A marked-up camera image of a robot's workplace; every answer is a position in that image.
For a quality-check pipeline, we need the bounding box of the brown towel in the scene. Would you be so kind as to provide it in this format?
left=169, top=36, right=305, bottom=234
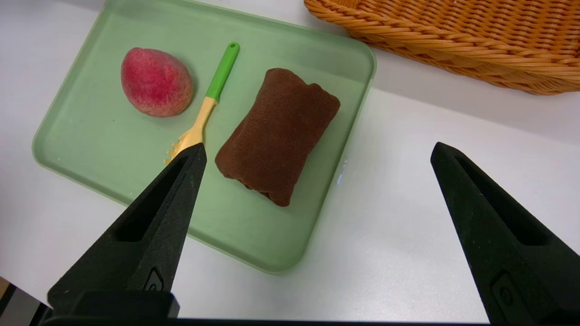
left=214, top=68, right=341, bottom=207

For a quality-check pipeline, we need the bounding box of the red peach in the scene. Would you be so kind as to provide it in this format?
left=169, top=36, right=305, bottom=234
left=121, top=47, right=193, bottom=118

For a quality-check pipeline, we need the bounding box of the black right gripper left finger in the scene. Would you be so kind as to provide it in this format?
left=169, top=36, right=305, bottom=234
left=48, top=143, right=208, bottom=314

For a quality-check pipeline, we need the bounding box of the green handled yellow pasta spoon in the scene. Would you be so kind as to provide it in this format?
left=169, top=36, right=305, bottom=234
left=164, top=42, right=241, bottom=164

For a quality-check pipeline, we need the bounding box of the light green plastic tray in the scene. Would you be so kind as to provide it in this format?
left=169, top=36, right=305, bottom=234
left=32, top=0, right=377, bottom=275

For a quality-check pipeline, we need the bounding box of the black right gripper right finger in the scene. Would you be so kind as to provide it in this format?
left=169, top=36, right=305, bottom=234
left=430, top=142, right=580, bottom=326

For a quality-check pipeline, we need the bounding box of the orange wicker basket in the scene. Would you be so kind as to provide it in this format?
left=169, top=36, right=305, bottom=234
left=304, top=0, right=580, bottom=96

